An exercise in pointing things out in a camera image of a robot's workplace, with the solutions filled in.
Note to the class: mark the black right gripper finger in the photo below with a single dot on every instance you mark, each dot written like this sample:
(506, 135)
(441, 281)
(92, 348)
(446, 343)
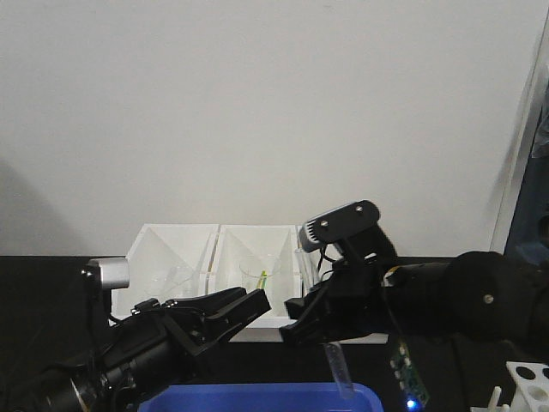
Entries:
(306, 331)
(315, 303)

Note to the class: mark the white test tube rack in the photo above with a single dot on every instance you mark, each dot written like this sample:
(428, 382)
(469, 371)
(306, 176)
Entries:
(531, 393)

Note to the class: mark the clear beaker in bin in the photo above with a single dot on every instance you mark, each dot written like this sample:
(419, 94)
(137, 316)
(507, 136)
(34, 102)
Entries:
(252, 266)
(177, 282)

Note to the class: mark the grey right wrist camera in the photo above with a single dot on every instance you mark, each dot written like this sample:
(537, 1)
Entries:
(337, 224)

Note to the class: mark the clear glass test tube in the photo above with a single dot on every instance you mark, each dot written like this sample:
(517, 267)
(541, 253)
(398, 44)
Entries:
(338, 367)

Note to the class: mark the white right storage bin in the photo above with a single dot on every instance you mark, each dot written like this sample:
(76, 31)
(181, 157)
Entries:
(315, 267)

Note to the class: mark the grey pegboard drying rack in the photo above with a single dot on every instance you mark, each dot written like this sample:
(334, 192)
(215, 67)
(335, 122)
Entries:
(528, 237)

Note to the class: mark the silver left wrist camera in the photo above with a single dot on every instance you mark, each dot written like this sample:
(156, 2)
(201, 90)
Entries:
(107, 273)

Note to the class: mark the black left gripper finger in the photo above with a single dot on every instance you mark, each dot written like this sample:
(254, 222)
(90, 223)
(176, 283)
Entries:
(228, 303)
(219, 329)

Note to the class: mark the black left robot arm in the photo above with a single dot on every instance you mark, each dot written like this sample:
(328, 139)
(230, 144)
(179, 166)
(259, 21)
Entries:
(83, 387)

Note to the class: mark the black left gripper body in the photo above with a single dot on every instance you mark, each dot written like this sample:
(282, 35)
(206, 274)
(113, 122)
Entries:
(148, 348)

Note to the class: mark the blue plastic tray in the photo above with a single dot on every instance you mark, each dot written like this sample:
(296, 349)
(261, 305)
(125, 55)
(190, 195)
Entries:
(263, 397)

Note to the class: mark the clear beaker in middle bin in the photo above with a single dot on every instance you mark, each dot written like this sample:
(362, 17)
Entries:
(252, 266)

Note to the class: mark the green circuit board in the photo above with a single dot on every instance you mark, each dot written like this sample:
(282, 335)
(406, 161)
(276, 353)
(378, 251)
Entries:
(408, 378)

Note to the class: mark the clear beaker in left bin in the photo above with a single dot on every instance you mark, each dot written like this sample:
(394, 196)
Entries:
(177, 282)

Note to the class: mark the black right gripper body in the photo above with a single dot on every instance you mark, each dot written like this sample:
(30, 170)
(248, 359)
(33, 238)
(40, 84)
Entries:
(351, 301)

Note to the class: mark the white left storage bin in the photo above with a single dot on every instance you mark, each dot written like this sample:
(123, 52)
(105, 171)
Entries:
(158, 247)

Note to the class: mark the clear plastic bag of pegs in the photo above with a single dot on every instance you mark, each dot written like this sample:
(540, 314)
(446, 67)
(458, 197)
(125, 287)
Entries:
(541, 144)

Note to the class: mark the green plastic spatula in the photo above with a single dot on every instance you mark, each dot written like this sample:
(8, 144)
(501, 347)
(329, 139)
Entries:
(262, 282)

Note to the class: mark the white middle storage bin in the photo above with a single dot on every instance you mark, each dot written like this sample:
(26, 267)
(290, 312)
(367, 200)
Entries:
(237, 241)

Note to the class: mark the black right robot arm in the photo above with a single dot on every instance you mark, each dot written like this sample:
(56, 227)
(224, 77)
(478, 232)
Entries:
(481, 295)

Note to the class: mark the white storage bin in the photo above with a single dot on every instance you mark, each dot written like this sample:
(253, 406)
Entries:
(158, 247)
(237, 241)
(315, 267)

